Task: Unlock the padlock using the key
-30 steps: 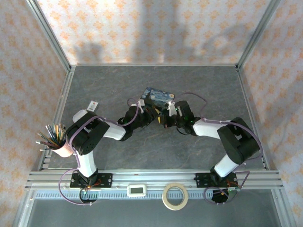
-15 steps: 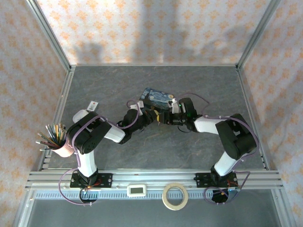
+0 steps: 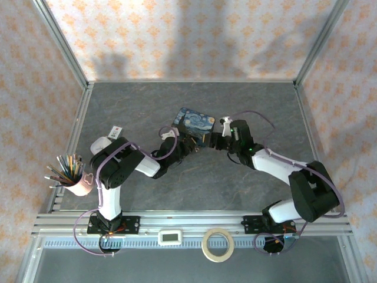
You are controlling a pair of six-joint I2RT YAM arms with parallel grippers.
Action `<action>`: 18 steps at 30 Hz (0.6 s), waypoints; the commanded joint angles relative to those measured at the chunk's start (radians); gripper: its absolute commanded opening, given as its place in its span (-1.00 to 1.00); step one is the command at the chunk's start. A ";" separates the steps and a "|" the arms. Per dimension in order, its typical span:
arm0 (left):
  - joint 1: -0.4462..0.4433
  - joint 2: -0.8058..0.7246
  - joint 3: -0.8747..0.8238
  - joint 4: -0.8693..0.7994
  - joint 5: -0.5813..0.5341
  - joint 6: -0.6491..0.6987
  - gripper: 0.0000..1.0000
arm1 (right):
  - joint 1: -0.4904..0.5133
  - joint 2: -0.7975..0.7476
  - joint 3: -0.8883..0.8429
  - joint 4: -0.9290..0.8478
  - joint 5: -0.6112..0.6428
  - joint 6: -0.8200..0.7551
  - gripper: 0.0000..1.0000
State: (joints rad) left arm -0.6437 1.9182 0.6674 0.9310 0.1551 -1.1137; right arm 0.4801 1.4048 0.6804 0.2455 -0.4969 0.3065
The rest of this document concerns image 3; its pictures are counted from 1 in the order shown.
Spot white masking tape roll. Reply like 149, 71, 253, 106
201, 227, 236, 262

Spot aluminium side frame rail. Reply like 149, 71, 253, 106
47, 83, 95, 213
293, 83, 340, 213

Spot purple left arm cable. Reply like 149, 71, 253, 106
72, 126, 180, 258

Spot pink pencil cup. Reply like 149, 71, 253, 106
60, 171, 95, 197

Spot white digital timer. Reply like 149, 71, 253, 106
158, 229, 183, 246

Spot aluminium front frame rail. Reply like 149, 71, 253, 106
31, 210, 353, 237

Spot small white card red mark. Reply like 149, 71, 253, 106
107, 126, 123, 141

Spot aluminium back frame rail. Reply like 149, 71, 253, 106
87, 78, 297, 84

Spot grey slotted cable duct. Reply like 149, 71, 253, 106
38, 237, 346, 250

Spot aluminium upright frame post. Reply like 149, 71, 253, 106
31, 0, 90, 90
294, 0, 352, 87

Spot starry night print mat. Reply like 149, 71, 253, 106
171, 107, 217, 148

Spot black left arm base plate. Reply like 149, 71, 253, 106
87, 215, 141, 235

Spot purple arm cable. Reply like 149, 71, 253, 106
72, 126, 180, 258
229, 110, 346, 256

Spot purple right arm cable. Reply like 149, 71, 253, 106
229, 110, 346, 256

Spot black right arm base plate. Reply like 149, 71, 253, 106
243, 215, 297, 235

